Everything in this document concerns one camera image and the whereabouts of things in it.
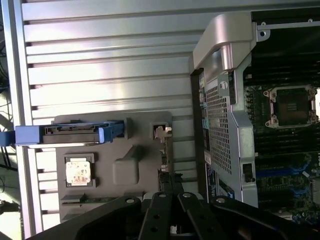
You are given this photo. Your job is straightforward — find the blue expansion slot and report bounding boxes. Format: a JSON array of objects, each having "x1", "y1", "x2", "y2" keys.
[{"x1": 256, "y1": 168, "x2": 304, "y2": 179}]

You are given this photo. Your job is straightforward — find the green Dell motherboard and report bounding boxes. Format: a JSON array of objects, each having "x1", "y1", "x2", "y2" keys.
[{"x1": 243, "y1": 82, "x2": 320, "y2": 222}]

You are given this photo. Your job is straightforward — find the silver CPU chip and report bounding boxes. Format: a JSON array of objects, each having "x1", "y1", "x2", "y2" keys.
[{"x1": 64, "y1": 160, "x2": 92, "y2": 186}]

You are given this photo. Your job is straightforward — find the grey plastic parts rack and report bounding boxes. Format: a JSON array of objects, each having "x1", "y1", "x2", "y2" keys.
[{"x1": 51, "y1": 111, "x2": 176, "y2": 227}]

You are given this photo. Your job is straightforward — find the open black PC case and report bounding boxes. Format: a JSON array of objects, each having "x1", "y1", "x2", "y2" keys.
[{"x1": 189, "y1": 11, "x2": 320, "y2": 218}]

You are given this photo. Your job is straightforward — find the loose green RAM stick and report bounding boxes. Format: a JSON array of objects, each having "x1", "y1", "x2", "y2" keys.
[{"x1": 79, "y1": 196, "x2": 119, "y2": 204}]

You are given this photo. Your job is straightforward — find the silver finned chipset heatsink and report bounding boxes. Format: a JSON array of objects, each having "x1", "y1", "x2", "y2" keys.
[{"x1": 309, "y1": 178, "x2": 320, "y2": 199}]

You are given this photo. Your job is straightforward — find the hard disk in blue carrier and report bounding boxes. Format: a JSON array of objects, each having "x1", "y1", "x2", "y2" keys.
[{"x1": 0, "y1": 119, "x2": 126, "y2": 149}]

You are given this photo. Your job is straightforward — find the open metal socket cover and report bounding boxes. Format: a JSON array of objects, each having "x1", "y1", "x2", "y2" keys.
[{"x1": 313, "y1": 87, "x2": 320, "y2": 119}]

